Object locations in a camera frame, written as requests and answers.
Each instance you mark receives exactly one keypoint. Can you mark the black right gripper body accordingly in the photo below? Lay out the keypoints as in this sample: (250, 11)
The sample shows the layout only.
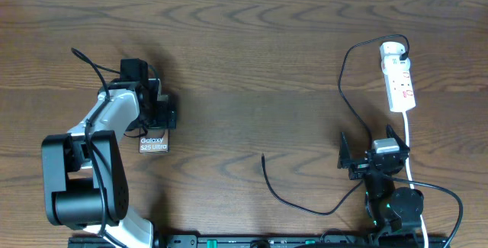
(358, 169)

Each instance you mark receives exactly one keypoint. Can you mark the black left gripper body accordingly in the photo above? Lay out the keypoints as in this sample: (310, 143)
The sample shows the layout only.
(168, 114)

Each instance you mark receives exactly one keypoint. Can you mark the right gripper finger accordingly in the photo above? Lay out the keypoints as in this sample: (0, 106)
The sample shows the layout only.
(344, 152)
(390, 132)

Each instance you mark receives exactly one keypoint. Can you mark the bronze Galaxy phone box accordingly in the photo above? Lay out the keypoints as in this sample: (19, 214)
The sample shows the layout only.
(156, 141)

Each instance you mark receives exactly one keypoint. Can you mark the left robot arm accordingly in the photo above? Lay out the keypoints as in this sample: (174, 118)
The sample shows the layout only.
(84, 181)

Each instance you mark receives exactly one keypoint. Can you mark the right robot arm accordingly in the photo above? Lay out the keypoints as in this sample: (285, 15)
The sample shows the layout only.
(394, 211)

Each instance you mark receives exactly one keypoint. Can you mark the white charger plug adapter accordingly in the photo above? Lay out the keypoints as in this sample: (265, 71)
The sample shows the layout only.
(391, 48)

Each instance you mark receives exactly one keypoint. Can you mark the white power strip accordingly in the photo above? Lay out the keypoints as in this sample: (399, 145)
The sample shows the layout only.
(398, 83)

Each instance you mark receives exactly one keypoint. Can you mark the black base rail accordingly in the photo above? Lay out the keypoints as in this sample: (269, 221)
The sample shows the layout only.
(328, 240)

